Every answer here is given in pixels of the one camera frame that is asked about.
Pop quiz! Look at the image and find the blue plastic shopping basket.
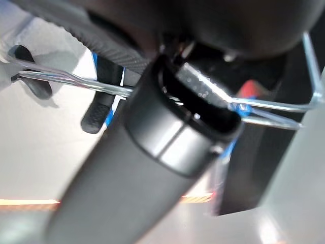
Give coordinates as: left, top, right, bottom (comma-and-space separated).
7, 33, 325, 163

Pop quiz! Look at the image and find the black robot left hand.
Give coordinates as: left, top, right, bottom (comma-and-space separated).
7, 0, 325, 244

